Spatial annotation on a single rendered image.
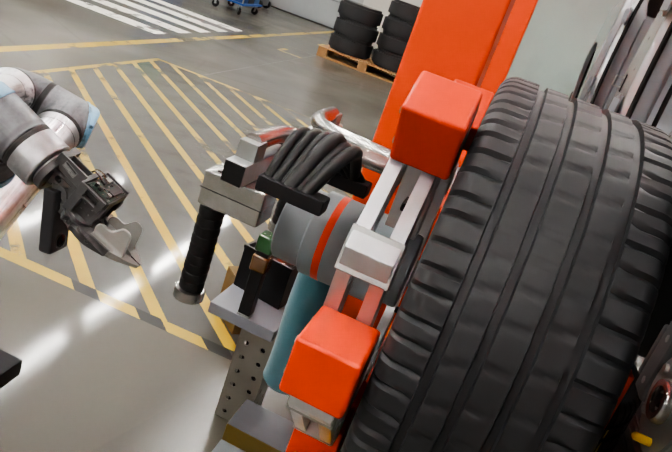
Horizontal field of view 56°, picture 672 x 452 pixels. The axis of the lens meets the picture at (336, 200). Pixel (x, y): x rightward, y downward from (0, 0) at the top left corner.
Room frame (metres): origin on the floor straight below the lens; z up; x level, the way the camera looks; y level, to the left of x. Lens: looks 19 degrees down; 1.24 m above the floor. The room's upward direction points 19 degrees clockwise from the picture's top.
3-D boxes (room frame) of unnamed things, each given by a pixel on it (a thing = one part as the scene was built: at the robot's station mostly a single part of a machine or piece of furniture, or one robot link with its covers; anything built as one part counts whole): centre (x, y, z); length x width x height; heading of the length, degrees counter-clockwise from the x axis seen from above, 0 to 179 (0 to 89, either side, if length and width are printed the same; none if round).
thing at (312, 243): (0.93, -0.04, 0.85); 0.21 x 0.14 x 0.14; 78
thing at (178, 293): (0.80, 0.15, 0.83); 0.04 x 0.04 x 0.16
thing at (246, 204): (0.79, 0.13, 0.93); 0.09 x 0.05 x 0.05; 78
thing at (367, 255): (0.92, -0.11, 0.85); 0.54 x 0.07 x 0.54; 168
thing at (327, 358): (0.61, -0.05, 0.85); 0.09 x 0.08 x 0.07; 168
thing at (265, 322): (1.49, 0.07, 0.44); 0.43 x 0.17 x 0.03; 168
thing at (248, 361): (1.52, 0.07, 0.21); 0.10 x 0.10 x 0.42; 78
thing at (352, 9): (9.63, 0.21, 0.55); 1.40 x 0.80 x 1.09; 80
